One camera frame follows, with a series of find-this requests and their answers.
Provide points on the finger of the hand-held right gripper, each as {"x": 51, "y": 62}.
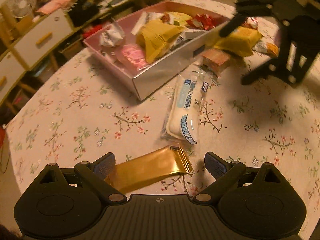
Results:
{"x": 257, "y": 2}
{"x": 260, "y": 72}

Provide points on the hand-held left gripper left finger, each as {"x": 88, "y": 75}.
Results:
{"x": 106, "y": 165}

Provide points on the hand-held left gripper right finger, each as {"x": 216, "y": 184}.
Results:
{"x": 215, "y": 165}

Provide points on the red and white snack packet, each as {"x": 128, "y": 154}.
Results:
{"x": 251, "y": 23}

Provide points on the orange and white snack packet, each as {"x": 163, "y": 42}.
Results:
{"x": 271, "y": 48}

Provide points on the large yellow snack packet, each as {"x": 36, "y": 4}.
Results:
{"x": 157, "y": 40}
{"x": 240, "y": 41}

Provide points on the gold bar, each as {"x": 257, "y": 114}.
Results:
{"x": 147, "y": 171}

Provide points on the clear waffle biscuit packet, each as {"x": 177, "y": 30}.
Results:
{"x": 216, "y": 60}

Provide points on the red foil candy packet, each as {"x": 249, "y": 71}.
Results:
{"x": 201, "y": 21}

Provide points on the clear long bread packet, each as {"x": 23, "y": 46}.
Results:
{"x": 183, "y": 105}

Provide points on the small yellow snack packet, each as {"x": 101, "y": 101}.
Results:
{"x": 178, "y": 17}

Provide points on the pink cardboard box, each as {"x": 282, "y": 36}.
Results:
{"x": 162, "y": 72}

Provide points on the white pecan snack packet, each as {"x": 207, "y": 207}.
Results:
{"x": 143, "y": 21}

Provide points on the silver chocolate truffle packet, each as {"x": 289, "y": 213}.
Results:
{"x": 110, "y": 36}

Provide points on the pink candy packet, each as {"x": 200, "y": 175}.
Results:
{"x": 132, "y": 55}

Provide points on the large white drawer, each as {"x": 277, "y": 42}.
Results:
{"x": 32, "y": 47}

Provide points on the black bag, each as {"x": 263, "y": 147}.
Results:
{"x": 83, "y": 15}

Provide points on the pink cloth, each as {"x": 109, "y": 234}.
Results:
{"x": 60, "y": 1}

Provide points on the wooden shelf cabinet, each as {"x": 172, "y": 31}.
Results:
{"x": 5, "y": 17}

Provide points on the white electric fan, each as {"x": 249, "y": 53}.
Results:
{"x": 21, "y": 3}

